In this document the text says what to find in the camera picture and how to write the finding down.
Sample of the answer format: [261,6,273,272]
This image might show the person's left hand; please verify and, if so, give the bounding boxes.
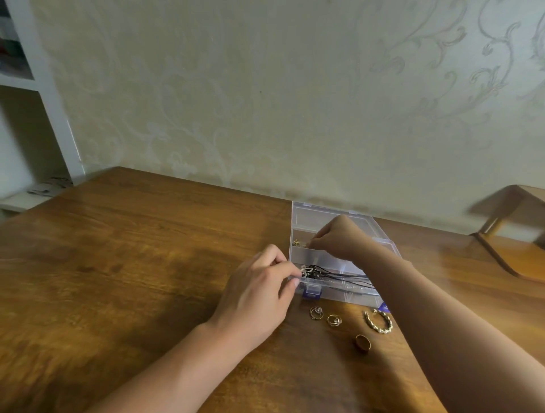
[207,244,303,354]

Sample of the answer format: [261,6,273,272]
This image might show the person's left forearm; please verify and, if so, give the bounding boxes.
[89,319,257,413]

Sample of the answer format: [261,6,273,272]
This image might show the person's right hand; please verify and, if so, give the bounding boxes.
[307,214,382,267]

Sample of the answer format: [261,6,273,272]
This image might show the wooden shelf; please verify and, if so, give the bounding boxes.
[470,184,545,284]

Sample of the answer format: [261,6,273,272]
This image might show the person's right forearm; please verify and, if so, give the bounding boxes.
[358,245,545,413]

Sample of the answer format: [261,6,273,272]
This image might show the loose white papers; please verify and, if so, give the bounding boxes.
[26,176,74,199]

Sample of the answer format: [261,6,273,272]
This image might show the clear plastic organizer box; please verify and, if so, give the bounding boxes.
[288,201,403,310]

